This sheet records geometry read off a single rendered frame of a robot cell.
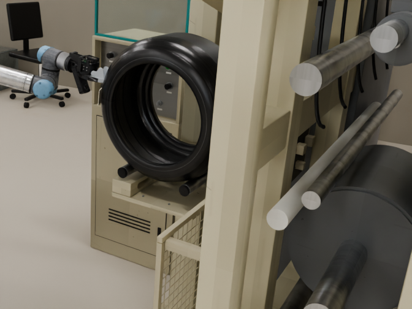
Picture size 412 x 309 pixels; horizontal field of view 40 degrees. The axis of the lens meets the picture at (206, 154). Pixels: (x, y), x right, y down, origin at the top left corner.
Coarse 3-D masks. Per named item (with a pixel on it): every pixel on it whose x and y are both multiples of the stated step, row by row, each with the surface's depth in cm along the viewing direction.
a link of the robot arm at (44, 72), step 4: (44, 68) 234; (44, 72) 235; (48, 72) 234; (52, 72) 235; (56, 72) 236; (40, 76) 233; (52, 76) 233; (56, 76) 237; (56, 80) 235; (56, 84) 235; (56, 88) 240
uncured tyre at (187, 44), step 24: (144, 48) 202; (168, 48) 199; (192, 48) 199; (216, 48) 210; (120, 72) 209; (144, 72) 235; (192, 72) 196; (216, 72) 198; (120, 96) 231; (144, 96) 239; (120, 120) 232; (144, 120) 242; (120, 144) 218; (144, 144) 238; (168, 144) 240; (192, 144) 238; (144, 168) 217; (168, 168) 211; (192, 168) 207
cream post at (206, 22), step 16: (192, 0) 228; (192, 16) 230; (208, 16) 227; (192, 32) 232; (208, 32) 229; (192, 96) 241; (192, 112) 243; (192, 128) 246; (192, 240) 263; (176, 272) 273; (192, 288) 272; (176, 304) 279; (192, 304) 275
